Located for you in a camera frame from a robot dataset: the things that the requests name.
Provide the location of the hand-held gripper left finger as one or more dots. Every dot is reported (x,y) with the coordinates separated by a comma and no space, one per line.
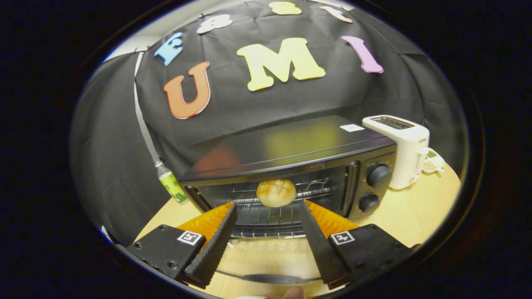
(212,249)

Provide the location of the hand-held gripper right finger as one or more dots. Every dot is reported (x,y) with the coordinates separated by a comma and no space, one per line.
(320,249)

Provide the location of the round golden bread bun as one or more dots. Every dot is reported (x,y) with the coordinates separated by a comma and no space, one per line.
(276,193)

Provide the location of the black toaster oven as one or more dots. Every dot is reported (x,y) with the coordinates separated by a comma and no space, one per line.
(291,143)

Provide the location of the white pop-up toaster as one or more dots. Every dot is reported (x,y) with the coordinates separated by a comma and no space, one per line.
(405,153)

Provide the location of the green label plastic bottle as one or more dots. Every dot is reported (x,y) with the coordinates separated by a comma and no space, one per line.
(172,187)

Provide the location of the white divided snack dish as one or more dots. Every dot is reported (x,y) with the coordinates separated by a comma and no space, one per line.
(434,162)

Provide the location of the black backdrop cloth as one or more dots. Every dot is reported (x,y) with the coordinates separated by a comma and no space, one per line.
(249,104)

